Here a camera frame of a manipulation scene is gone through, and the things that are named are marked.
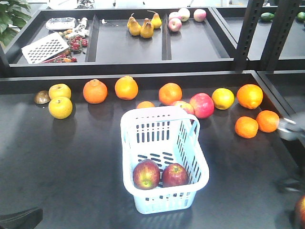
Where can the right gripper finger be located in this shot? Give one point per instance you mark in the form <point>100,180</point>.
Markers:
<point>291,185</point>

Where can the dark red apple edge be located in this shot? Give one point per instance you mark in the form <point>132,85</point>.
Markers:
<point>300,213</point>

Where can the light blue plastic basket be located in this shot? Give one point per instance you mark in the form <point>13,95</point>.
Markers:
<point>165,135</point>

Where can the small orange behind basket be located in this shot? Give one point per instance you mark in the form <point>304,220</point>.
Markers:
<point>145,104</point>

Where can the small orange right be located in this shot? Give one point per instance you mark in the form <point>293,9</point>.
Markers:
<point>267,121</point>

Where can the small orange left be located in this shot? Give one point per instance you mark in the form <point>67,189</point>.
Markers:
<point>246,127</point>

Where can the large orange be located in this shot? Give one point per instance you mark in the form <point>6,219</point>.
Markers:
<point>250,96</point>

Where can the yellow apple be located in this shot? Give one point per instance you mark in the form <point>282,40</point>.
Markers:
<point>60,89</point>
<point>60,107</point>
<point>223,98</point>

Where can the pink red apple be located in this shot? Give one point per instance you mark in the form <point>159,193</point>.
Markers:
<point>187,107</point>
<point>203,105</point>

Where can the black wooden produce stand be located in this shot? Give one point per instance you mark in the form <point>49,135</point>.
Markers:
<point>72,168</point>

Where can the pink red apple left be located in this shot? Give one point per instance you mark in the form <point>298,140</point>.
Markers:
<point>187,107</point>

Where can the orange far left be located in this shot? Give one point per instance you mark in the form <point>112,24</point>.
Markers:
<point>169,93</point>

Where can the avocados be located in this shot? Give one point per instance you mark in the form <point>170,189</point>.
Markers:
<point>267,16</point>

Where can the pink peaches back tray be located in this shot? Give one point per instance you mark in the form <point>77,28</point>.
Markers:
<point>177,18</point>

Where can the brown pears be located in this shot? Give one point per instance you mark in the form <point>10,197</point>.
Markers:
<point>146,30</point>

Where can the bumpy orange left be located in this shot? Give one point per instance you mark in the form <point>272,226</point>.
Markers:
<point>95,91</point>

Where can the yellow apple lower left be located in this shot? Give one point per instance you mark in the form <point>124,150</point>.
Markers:
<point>60,107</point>

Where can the yellow apple upper left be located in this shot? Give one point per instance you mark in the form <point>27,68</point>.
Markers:
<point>60,89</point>

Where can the red cherry tomatoes pile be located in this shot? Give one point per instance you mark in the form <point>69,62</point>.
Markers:
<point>76,44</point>

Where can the brown half shell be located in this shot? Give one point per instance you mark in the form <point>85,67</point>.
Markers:
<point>42,97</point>

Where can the white grater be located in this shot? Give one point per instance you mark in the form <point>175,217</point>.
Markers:
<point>44,48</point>

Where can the white electronic scale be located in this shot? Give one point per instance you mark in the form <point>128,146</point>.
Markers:
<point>61,23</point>

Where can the green potted plant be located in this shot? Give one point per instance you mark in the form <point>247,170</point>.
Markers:
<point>14,14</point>

